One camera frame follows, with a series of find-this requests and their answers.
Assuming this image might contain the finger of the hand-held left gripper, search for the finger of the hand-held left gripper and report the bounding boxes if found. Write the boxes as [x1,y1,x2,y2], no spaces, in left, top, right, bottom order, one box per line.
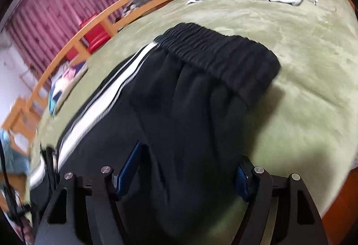
[40,146,61,179]

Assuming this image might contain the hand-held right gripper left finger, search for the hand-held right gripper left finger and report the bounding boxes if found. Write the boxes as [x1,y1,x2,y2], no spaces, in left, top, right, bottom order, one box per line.
[35,140,142,245]

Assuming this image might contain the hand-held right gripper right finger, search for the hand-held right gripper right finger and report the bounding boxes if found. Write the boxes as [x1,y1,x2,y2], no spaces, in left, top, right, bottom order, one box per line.
[236,156,328,245]

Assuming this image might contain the black pants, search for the black pants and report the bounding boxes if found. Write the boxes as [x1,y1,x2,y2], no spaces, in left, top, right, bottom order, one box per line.
[28,23,281,245]

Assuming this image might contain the person's left hand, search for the person's left hand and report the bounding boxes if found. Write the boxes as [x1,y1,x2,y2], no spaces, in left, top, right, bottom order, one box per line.
[21,223,37,245]

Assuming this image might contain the geometric patterned pillow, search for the geometric patterned pillow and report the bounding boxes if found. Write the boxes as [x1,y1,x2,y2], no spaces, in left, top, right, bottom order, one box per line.
[48,62,89,116]

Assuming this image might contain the green fleece blanket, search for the green fleece blanket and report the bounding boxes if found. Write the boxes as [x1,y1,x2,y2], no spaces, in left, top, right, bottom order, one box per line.
[28,0,358,223]

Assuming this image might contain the red chair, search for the red chair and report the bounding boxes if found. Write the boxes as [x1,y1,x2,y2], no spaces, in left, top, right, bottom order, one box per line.
[80,17,111,53]
[66,48,81,61]

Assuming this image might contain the pink striped floral curtain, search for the pink striped floral curtain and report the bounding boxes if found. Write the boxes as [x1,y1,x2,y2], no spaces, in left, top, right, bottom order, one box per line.
[6,0,135,72]

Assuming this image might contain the black cable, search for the black cable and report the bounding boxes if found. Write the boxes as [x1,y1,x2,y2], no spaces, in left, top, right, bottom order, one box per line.
[0,136,18,223]

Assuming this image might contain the wooden bed frame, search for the wooden bed frame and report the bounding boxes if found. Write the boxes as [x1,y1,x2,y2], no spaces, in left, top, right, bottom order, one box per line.
[0,0,358,245]

